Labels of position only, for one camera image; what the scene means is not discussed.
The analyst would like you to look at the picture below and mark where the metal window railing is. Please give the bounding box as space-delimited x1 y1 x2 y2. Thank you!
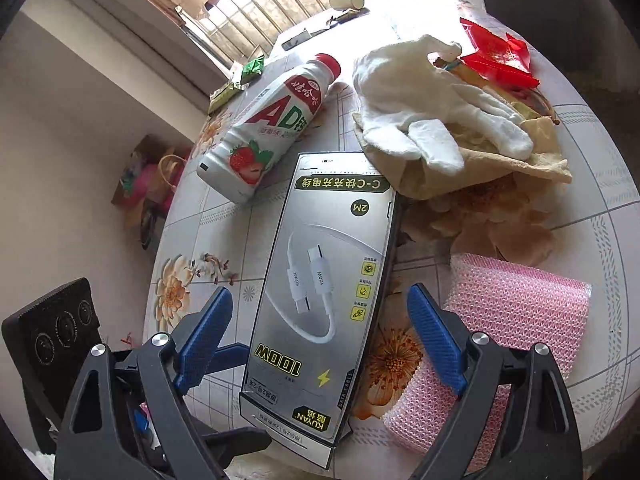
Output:
175 0 451 68

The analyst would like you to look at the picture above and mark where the beige curtain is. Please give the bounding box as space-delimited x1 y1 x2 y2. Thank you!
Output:
45 0 236 106

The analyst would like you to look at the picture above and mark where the pink shopping bag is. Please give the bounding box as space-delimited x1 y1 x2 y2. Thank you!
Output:
111 134 188 253

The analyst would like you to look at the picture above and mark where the green candy wrapper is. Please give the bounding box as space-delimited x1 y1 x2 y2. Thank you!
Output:
240 56 266 86

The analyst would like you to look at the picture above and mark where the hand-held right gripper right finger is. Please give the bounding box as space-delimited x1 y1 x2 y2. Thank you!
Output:
406 282 586 480

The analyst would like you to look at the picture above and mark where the grey cabinet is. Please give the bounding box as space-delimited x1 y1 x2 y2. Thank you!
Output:
480 0 601 81

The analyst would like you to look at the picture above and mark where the white bottle with red cap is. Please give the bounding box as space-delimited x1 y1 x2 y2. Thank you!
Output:
196 52 342 205

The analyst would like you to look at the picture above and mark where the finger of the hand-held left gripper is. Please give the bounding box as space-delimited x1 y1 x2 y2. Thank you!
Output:
207 341 251 376
197 426 273 480

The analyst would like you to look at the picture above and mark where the white cloth glove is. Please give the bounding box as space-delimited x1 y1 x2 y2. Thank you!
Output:
352 34 466 173
440 80 536 161

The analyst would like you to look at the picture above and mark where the floral tablecloth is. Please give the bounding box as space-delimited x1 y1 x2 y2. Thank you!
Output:
150 0 633 471

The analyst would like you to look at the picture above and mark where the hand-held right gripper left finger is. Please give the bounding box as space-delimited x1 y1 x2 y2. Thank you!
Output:
52 286 236 480

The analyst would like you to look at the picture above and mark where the pink bubble wrap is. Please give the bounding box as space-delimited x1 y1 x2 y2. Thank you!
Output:
382 252 593 471

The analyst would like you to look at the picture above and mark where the silver cable box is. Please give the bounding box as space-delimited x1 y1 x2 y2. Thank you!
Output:
239 151 401 471

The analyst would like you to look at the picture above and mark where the red snack wrapper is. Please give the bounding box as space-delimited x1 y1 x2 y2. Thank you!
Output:
459 17 532 68
460 52 542 92

